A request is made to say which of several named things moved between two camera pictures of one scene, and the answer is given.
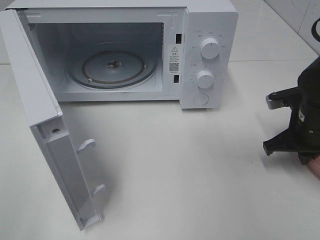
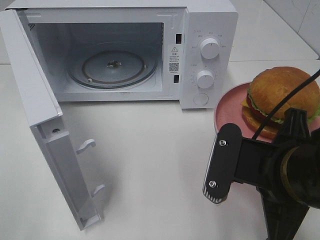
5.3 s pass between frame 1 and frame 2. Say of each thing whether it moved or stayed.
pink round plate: moved
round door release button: stayed
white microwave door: stayed
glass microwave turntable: stayed
